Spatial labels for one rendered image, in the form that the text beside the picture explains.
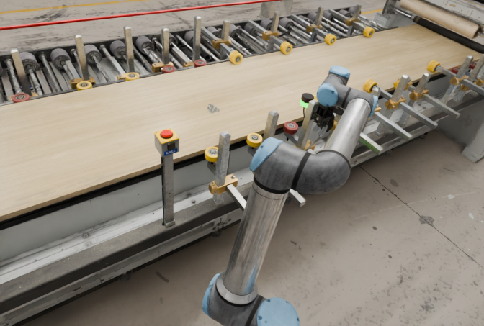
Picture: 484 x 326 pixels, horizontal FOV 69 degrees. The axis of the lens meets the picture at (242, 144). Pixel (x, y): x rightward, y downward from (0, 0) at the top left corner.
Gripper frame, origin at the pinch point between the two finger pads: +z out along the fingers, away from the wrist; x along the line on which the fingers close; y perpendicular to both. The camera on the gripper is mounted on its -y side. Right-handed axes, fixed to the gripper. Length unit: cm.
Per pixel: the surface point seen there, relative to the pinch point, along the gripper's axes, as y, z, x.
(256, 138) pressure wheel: 23.6, 10.3, -20.8
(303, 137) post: 4.6, 5.2, -6.4
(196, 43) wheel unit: 9, 2, -115
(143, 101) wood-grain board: 62, 11, -76
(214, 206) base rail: 55, 31, -6
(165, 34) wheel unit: 31, -7, -115
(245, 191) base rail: 36.6, 30.9, -6.7
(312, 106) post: 4.6, -13.7, -6.3
